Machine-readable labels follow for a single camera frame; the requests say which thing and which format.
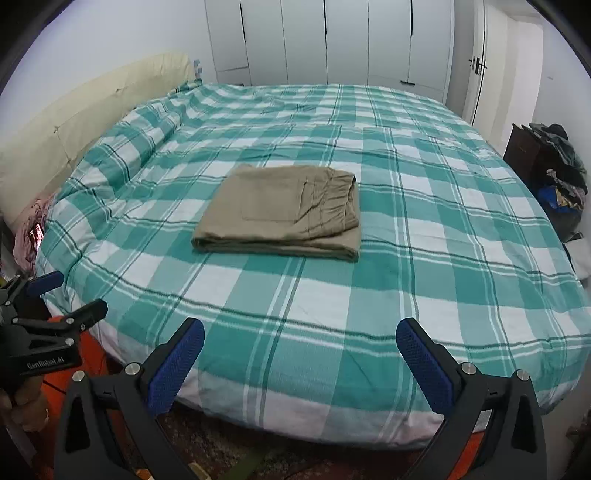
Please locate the beige pants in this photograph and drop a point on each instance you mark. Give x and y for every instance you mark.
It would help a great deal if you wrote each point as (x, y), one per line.
(268, 207)

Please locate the person's left hand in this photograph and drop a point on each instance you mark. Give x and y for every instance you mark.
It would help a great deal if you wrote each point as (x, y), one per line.
(30, 410)

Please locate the pile of clothes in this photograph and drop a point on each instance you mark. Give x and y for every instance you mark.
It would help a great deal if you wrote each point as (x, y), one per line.
(561, 152)

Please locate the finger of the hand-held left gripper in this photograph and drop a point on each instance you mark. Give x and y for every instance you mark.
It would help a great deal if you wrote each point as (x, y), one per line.
(46, 282)
(87, 314)

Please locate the cream padded headboard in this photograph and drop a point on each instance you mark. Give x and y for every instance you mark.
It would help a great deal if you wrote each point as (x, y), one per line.
(69, 120)

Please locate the patterned rug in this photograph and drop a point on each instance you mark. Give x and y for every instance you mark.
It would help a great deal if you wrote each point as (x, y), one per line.
(231, 443)

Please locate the dark wooden cabinet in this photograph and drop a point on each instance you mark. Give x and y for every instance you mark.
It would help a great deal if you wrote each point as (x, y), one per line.
(521, 147)

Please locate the white wardrobe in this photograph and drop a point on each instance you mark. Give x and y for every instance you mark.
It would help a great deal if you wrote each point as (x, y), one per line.
(346, 37)

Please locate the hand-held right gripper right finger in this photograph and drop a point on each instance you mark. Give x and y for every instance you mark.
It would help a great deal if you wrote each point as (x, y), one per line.
(425, 364)

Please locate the blue bag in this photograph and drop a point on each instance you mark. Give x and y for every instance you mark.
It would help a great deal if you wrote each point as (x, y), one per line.
(558, 205)

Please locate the person's right leg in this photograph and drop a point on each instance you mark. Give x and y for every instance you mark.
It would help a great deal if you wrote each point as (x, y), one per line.
(471, 457)

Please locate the pink cloth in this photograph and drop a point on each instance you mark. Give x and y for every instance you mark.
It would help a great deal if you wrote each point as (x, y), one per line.
(27, 240)

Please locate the white door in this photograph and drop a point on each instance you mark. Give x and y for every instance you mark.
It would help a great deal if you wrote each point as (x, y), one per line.
(472, 37)

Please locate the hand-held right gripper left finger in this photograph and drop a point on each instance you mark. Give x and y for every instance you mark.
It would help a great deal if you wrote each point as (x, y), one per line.
(178, 364)

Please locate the green checked blanket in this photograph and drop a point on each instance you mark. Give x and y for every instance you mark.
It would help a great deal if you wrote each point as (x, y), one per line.
(369, 300)

